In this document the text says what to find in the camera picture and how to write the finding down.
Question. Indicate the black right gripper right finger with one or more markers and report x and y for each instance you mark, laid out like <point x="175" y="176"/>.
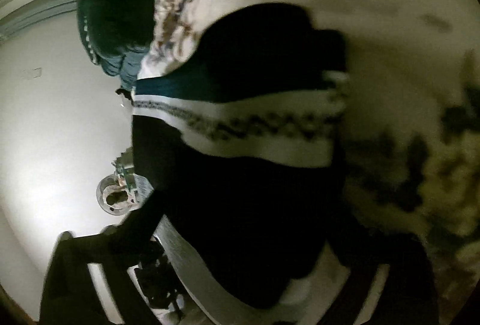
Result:
<point x="409" y="295"/>

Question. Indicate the dark green velvet pillow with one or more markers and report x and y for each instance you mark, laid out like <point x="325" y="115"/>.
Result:
<point x="116" y="35"/>

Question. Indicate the black white patterned sweater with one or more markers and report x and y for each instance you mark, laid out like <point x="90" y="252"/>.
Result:
<point x="244" y="143"/>

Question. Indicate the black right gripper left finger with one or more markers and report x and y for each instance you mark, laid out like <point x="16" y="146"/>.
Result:
<point x="87" y="273"/>

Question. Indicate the white floral bed blanket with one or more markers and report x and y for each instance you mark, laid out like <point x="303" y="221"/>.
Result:
<point x="410" y="123"/>

